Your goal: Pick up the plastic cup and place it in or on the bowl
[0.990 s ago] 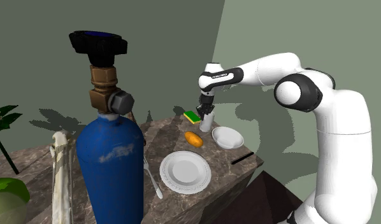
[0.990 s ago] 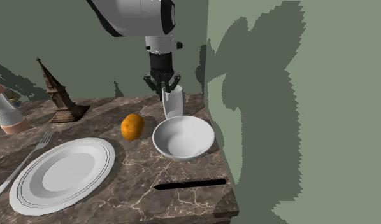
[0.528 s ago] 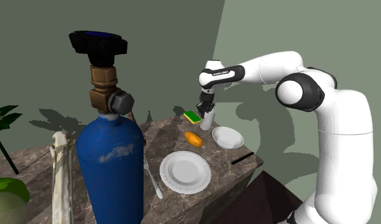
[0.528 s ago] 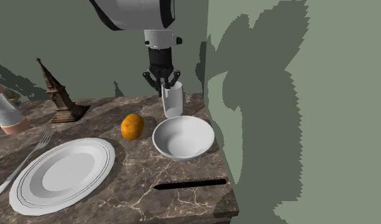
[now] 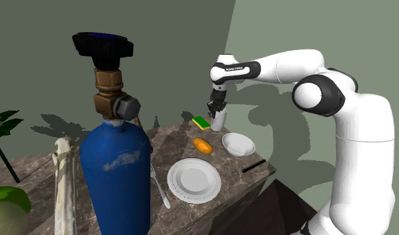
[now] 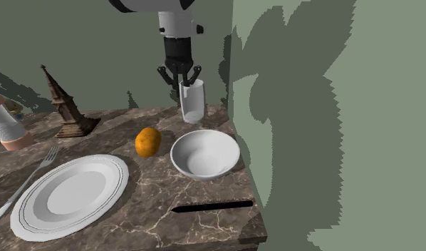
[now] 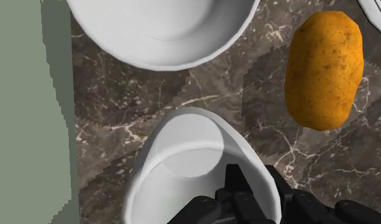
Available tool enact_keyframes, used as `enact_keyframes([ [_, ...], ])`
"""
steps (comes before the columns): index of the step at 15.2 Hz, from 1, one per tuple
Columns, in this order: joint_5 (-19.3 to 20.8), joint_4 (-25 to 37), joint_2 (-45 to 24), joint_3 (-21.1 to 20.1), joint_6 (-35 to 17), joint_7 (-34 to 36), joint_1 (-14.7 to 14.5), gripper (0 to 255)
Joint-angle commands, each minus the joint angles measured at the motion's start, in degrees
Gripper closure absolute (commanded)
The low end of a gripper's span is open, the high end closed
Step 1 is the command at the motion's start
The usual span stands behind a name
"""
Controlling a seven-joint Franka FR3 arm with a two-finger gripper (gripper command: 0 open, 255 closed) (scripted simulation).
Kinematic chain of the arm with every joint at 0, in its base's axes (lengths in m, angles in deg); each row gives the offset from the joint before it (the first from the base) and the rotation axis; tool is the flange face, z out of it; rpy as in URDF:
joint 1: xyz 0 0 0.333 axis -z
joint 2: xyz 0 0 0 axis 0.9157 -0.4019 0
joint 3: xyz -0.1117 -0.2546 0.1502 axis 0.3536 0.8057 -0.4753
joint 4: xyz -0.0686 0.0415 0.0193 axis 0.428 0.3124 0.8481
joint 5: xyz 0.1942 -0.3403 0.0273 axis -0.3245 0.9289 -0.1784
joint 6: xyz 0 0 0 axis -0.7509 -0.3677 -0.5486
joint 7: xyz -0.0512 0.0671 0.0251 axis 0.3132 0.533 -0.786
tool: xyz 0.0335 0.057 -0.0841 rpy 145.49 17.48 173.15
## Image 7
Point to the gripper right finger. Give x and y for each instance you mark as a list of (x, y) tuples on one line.
[(302, 208)]

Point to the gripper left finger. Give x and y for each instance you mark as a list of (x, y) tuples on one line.
[(237, 198)]

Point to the small white cup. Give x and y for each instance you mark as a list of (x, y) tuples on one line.
[(181, 173)]

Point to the brown potato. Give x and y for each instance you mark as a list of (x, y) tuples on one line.
[(324, 71)]

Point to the large white bowl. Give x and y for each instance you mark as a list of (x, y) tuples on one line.
[(165, 28)]

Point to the white plate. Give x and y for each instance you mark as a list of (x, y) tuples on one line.
[(378, 14)]

